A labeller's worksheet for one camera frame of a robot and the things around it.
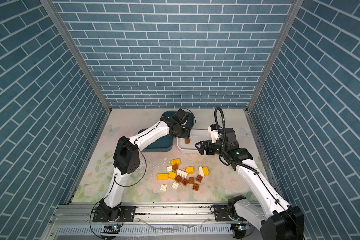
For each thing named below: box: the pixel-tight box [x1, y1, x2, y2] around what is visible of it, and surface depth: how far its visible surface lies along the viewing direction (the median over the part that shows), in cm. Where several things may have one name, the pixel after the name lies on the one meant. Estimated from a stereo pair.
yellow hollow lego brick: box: [170, 158, 181, 166], surface depth 93 cm
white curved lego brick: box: [198, 166, 205, 177], surface depth 88 cm
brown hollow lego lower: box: [181, 178, 189, 187], surface depth 86 cm
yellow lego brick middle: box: [186, 166, 195, 175], surface depth 88 cm
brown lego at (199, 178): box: [195, 174, 203, 183], surface depth 86 cm
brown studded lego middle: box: [188, 177, 195, 185], surface depth 86 cm
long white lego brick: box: [176, 169, 188, 178], surface depth 87 cm
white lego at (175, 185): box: [171, 181, 180, 189], surface depth 84 cm
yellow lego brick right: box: [202, 166, 210, 177], surface depth 88 cm
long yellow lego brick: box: [156, 173, 169, 180], surface depth 87 cm
